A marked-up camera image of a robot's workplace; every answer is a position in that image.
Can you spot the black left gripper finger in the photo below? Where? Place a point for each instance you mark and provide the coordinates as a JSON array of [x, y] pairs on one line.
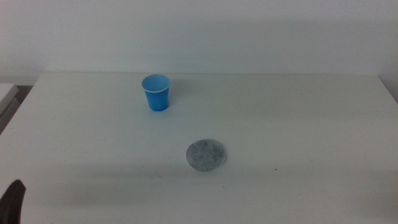
[[12, 202]]

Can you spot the blue plastic cup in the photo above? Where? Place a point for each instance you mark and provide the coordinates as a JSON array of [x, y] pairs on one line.
[[157, 99]]

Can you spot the round grey cup mat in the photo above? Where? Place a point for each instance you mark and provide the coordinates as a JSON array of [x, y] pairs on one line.
[[206, 155]]

